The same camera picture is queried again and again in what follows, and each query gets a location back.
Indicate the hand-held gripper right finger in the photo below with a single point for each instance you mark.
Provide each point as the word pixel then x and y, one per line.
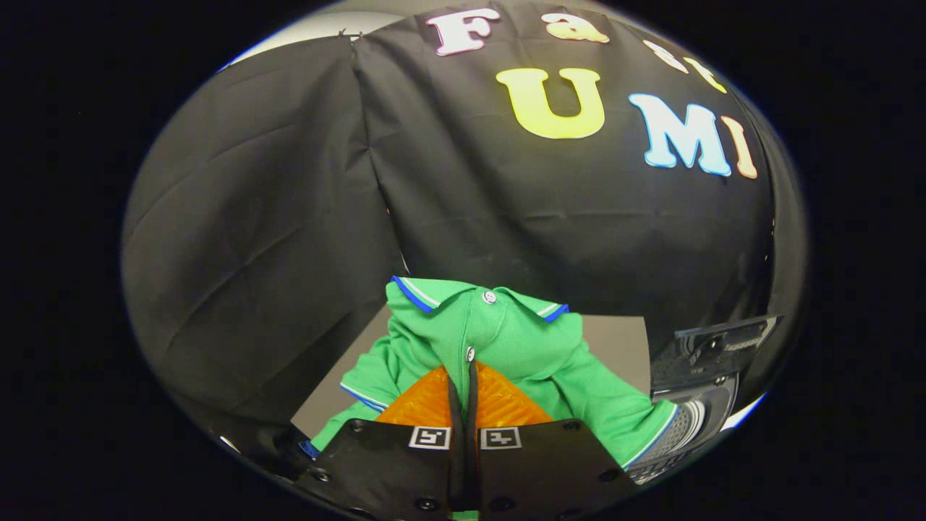
pixel 535 470

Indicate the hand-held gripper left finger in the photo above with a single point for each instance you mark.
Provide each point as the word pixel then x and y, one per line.
pixel 405 470

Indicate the green polo shirt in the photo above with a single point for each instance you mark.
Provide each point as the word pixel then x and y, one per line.
pixel 521 340

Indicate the grey washing machine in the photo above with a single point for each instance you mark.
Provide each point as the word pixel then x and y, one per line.
pixel 712 414

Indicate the dark washing machine lid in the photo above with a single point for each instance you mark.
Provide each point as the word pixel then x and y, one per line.
pixel 716 347

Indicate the grey cabinet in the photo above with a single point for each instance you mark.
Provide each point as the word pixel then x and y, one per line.
pixel 615 347

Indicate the black backdrop cloth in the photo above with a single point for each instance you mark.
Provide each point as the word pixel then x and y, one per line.
pixel 289 217

